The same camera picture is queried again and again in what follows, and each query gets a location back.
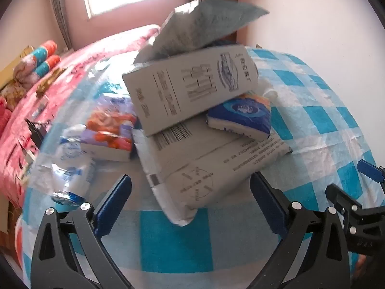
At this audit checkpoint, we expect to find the purple cartoon bear tissue pack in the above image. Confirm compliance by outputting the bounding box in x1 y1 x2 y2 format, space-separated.
80 93 137 162

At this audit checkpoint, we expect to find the grey milk carton box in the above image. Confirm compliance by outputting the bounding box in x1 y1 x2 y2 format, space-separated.
123 44 258 136

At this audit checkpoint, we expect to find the crushed plastic water bottle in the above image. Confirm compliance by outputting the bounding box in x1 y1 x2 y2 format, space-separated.
51 124 95 205

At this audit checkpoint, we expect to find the blue white checkered tablecloth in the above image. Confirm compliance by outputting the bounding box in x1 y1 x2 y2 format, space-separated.
21 49 384 288

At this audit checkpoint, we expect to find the blue tissue pack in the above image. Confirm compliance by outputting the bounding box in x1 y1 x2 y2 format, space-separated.
206 93 271 141

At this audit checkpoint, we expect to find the pink bed cover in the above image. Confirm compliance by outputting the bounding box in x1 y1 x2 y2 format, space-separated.
1 24 160 207

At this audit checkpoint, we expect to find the large white courier bag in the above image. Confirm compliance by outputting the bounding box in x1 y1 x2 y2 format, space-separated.
133 116 292 226

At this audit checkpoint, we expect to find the olive green cloth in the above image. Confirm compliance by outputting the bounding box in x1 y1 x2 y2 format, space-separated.
35 68 66 98

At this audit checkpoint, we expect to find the rolled colourful quilt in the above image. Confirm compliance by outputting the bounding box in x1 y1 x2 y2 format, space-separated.
13 40 61 84

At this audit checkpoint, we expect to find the grey blue paper bag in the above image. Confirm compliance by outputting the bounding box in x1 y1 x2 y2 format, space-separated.
135 0 269 63

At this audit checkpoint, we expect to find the grey curtain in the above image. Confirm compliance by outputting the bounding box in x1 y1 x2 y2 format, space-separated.
50 0 72 50

